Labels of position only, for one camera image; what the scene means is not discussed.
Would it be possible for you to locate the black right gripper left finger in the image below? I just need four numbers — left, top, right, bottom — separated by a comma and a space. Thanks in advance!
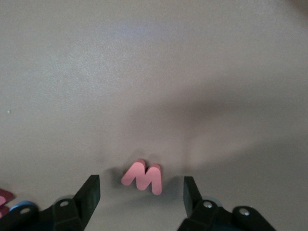
0, 175, 101, 231

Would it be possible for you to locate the red foam letter z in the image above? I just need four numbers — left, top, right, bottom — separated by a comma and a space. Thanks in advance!
0, 188, 15, 218

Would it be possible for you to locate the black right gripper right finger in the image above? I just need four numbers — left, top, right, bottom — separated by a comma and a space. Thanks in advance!
178, 176, 277, 231

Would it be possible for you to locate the blue foam letter o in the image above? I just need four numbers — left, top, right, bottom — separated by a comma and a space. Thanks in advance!
9, 200, 37, 212

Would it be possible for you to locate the brown table cover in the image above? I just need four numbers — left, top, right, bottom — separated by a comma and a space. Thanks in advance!
0, 0, 308, 231

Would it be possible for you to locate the pink foam letter m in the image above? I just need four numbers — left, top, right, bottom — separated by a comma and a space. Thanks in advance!
121, 158, 163, 195

